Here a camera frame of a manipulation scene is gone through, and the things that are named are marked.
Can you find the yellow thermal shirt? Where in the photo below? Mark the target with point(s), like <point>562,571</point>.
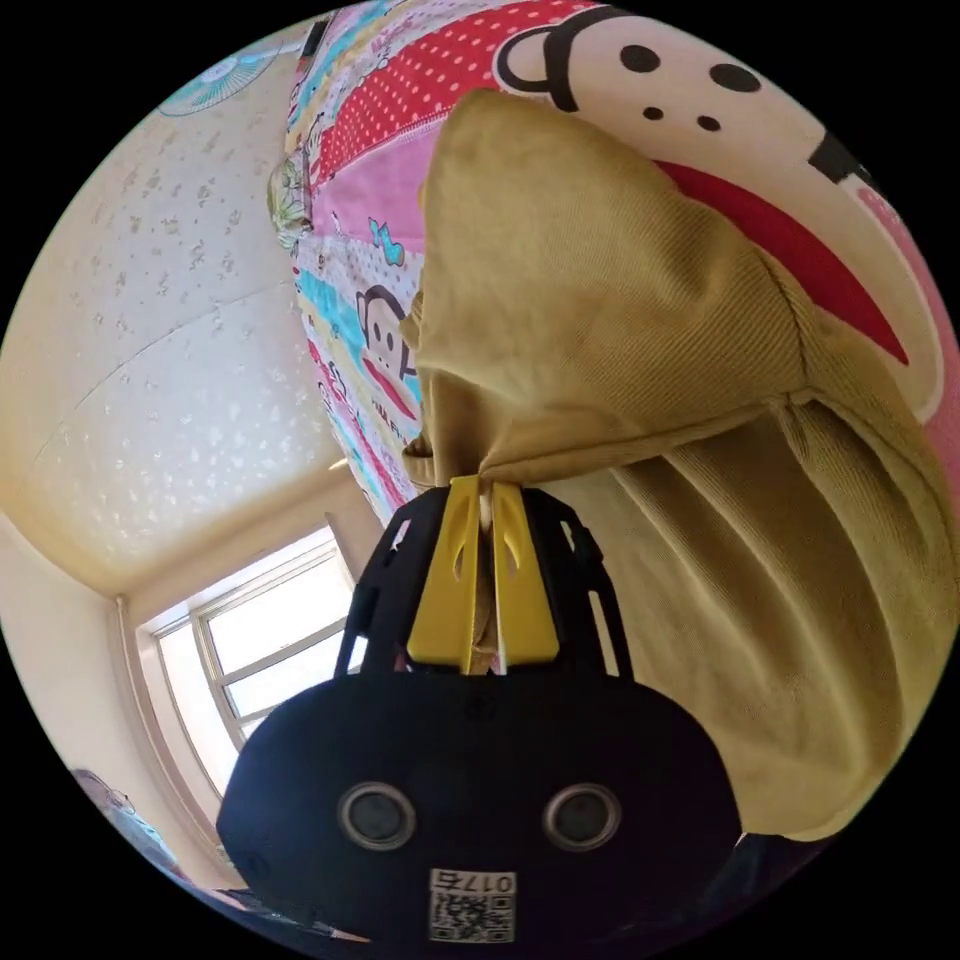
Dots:
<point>637,420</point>

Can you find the floral pillow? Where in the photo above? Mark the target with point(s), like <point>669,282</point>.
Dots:
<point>289,199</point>

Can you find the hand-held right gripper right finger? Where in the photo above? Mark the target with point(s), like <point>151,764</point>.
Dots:
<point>525,600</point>

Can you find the electric fan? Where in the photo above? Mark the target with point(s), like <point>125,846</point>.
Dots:
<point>225,79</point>

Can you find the bed with cartoon printed sheet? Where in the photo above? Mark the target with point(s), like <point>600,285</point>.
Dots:
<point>465,90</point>

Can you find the window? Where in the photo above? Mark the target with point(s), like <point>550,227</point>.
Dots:
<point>247,645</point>

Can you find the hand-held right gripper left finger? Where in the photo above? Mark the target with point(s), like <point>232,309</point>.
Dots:
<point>444,600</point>

